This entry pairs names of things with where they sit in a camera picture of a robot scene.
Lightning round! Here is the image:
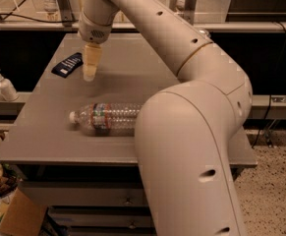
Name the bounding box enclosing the blue rxbar blueberry bar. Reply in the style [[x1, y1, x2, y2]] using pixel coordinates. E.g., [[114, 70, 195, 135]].
[[51, 52, 83, 78]]

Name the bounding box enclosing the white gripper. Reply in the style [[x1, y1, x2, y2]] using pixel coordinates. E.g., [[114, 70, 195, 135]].
[[78, 13, 112, 82]]

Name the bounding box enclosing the grey drawer cabinet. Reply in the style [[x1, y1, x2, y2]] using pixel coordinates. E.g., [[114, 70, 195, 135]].
[[16, 164, 245, 236]]

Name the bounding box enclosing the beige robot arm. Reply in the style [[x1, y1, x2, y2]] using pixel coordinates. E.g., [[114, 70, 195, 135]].
[[79, 0, 253, 236]]

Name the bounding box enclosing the metal railing frame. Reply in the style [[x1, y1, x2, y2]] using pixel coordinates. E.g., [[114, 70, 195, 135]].
[[0, 0, 286, 32]]

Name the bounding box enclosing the brown cardboard box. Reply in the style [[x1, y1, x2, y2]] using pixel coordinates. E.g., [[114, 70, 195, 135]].
[[0, 189, 47, 236]]

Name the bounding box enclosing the clear plastic water bottle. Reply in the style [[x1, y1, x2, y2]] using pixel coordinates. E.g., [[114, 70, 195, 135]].
[[69, 103, 142, 137]]

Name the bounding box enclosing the black cable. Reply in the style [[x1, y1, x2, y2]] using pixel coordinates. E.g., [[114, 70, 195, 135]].
[[0, 12, 82, 25]]

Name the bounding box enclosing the green soda can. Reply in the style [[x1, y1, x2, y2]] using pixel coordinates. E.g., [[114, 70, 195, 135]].
[[199, 29, 210, 37]]

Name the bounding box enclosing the white pump lotion bottle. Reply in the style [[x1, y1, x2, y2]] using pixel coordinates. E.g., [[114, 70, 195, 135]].
[[0, 73, 19, 101]]

